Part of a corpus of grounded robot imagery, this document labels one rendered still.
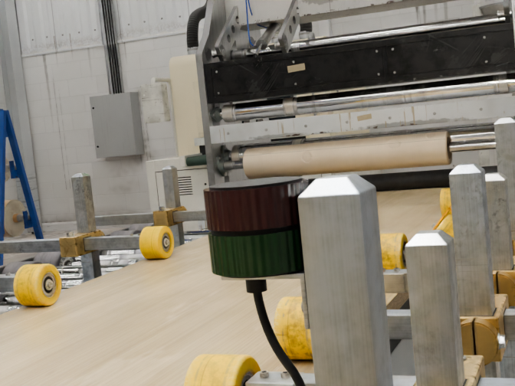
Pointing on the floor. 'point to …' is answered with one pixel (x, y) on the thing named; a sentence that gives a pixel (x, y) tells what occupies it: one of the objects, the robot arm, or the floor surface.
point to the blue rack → (14, 178)
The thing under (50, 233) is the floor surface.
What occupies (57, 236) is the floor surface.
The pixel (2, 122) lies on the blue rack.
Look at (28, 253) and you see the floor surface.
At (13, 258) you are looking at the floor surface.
